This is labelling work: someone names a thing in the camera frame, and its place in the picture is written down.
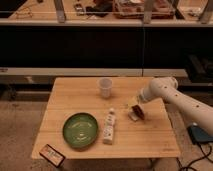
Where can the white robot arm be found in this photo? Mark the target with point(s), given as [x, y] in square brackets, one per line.
[166, 88]

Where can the white squeeze bottle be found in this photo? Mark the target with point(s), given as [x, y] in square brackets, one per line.
[108, 131]

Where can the shelf rack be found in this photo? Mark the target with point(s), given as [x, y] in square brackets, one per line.
[46, 39]

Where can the wooden table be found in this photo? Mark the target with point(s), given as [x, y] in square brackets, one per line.
[118, 136]

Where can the clear plastic tray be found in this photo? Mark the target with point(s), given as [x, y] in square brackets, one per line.
[136, 8]

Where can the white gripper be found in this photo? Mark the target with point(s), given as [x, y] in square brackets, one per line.
[133, 101]

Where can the blue power box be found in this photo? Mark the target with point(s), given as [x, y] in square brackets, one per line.
[198, 135]

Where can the green bowl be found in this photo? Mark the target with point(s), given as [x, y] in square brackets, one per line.
[80, 130]

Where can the black device on shelf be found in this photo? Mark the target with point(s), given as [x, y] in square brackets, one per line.
[79, 9]

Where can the black red small box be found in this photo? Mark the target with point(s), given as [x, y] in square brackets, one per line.
[52, 155]

